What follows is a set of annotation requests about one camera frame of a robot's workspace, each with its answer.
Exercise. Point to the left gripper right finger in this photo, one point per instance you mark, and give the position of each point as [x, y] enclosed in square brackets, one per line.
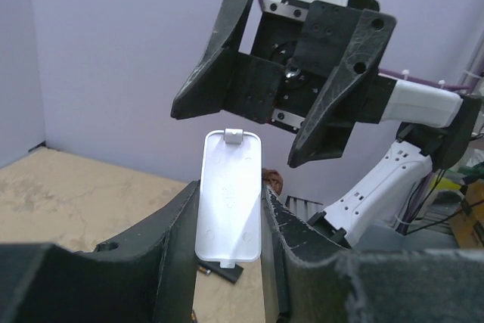
[308, 278]

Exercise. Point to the black remote control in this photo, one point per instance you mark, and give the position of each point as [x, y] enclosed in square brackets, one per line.
[231, 275]

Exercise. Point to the white battery cover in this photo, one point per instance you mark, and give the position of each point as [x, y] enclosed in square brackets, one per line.
[229, 212]

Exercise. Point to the brown cloth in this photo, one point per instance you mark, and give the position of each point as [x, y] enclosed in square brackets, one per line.
[274, 179]

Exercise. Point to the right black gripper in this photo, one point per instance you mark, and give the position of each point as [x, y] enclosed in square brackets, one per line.
[320, 58]

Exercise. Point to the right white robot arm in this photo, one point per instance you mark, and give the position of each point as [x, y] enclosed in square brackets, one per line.
[436, 127]

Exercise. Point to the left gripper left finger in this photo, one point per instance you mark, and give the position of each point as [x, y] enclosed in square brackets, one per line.
[147, 273]

